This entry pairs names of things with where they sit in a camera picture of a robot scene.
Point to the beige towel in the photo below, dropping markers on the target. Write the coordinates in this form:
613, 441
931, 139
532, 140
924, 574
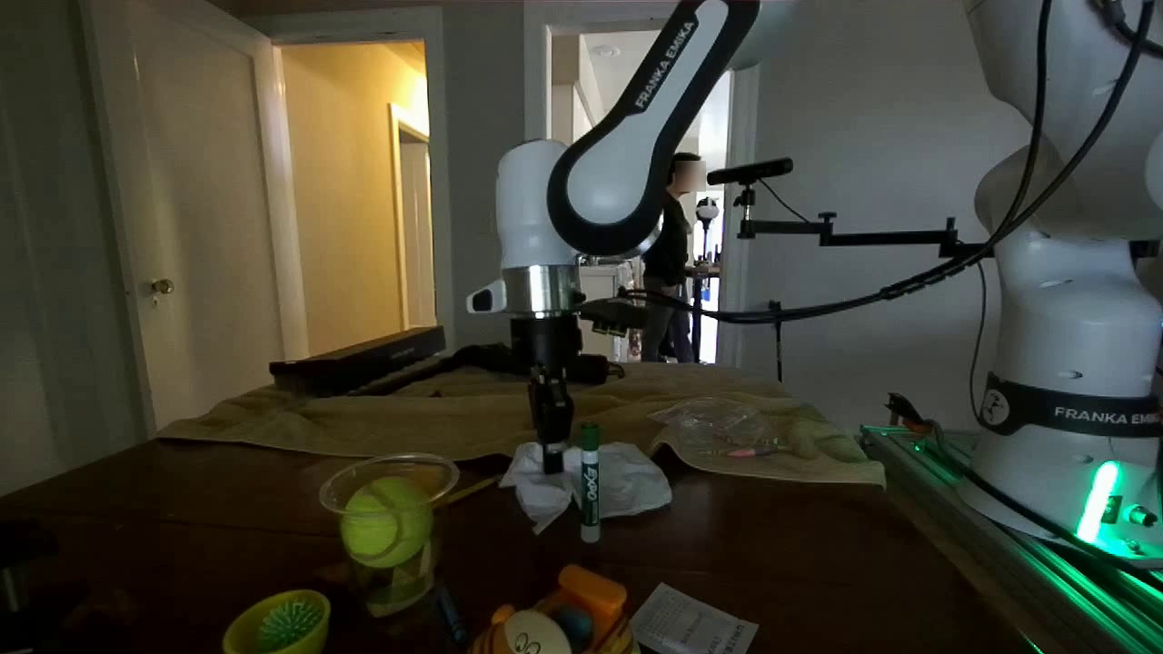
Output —
409, 418

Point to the white door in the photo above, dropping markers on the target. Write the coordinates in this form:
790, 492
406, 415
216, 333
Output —
200, 227

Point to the long black case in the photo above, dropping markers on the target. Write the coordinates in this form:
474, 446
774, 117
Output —
363, 356

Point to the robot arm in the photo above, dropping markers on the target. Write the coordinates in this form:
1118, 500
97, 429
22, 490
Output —
627, 136

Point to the orange toy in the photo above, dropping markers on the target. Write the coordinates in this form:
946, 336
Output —
591, 595

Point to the clear plastic cup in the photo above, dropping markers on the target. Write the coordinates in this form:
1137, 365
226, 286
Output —
363, 472

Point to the camera on mount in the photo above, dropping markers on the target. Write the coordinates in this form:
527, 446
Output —
750, 170

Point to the wooden pencil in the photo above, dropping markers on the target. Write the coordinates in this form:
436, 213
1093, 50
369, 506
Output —
472, 489

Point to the green spiky ball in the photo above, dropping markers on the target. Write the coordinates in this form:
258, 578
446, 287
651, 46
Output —
289, 625

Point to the person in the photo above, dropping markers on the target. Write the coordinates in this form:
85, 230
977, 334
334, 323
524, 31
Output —
670, 245

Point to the blue marker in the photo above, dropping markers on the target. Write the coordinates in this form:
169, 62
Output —
450, 616

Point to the white paper slip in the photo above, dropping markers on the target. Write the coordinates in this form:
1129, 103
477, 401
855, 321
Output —
690, 627

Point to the yellow tennis ball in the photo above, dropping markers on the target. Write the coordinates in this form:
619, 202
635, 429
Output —
386, 522

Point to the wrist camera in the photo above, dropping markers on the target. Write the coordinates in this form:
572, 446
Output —
613, 316

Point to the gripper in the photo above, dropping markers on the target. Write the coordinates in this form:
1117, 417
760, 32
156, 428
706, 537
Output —
545, 341

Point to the green marker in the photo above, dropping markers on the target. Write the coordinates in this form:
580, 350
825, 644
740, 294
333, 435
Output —
591, 490

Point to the yellow-green bowl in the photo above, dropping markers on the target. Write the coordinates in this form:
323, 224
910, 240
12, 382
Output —
238, 634

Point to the red and black clamp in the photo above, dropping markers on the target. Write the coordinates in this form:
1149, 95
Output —
909, 413

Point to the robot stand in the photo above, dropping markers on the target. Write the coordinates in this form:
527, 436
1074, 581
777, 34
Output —
945, 509

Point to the clear plastic bag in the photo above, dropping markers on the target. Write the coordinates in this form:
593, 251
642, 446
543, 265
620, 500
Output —
718, 420

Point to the white paper towel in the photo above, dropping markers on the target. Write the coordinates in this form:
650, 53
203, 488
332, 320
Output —
627, 486

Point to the black folded tripod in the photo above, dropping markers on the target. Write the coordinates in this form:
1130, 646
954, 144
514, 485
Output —
482, 356

